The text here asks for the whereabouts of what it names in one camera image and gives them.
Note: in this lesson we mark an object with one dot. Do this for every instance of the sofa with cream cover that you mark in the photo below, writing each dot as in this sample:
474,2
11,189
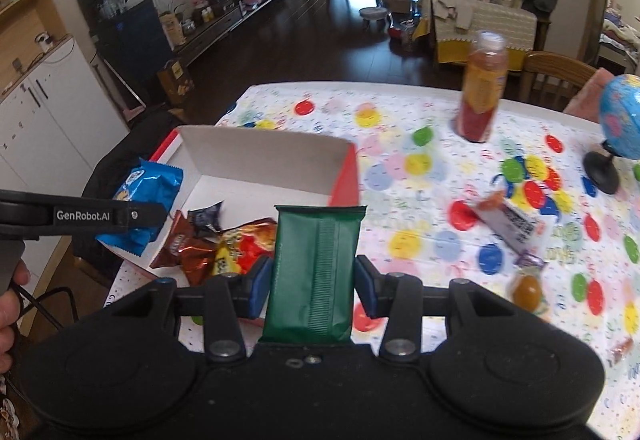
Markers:
449,26

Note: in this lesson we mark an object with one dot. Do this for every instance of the blue snack bag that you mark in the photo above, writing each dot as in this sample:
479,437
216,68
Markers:
152,188

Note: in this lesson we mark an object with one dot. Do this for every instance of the red yellow snack bag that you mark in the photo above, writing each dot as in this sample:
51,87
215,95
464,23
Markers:
239,248

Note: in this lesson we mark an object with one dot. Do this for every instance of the red cardboard box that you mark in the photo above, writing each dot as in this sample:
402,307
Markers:
250,171

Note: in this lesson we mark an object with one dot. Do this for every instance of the wooden chair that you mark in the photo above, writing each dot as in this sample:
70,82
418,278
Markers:
551,81

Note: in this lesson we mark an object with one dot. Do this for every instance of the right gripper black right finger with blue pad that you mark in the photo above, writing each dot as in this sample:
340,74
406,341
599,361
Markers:
398,297

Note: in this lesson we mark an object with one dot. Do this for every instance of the white snack packet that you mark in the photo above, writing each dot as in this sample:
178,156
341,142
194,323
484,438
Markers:
522,232

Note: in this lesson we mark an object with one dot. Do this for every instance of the black small snack packet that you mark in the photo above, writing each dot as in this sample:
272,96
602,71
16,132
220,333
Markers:
206,221

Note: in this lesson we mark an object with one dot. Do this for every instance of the purple candy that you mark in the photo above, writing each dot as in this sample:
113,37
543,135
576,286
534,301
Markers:
530,262

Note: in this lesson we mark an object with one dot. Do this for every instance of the white cabinet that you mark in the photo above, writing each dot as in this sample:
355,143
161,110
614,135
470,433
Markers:
56,125

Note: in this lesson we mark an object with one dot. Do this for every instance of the pink cloth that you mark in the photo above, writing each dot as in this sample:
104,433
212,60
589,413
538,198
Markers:
586,103

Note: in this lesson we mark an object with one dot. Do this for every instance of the orange juice bottle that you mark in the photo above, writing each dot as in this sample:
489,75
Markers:
483,85

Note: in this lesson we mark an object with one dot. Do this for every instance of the balloon print tablecloth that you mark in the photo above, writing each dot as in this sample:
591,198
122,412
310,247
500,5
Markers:
418,180

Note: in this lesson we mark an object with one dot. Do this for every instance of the green snack packet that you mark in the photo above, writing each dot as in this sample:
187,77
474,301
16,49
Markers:
312,284

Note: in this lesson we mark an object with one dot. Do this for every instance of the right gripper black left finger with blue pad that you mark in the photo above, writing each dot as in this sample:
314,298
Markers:
227,298

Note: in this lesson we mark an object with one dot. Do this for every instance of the person's left hand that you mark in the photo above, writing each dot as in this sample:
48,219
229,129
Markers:
10,308

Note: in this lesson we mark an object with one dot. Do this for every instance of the blue desk globe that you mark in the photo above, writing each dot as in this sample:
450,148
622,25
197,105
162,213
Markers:
619,121

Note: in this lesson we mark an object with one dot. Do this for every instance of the brown shiny snack bag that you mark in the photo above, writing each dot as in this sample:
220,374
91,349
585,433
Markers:
194,256

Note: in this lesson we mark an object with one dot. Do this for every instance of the tv cabinet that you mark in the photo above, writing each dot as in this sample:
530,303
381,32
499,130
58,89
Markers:
233,14

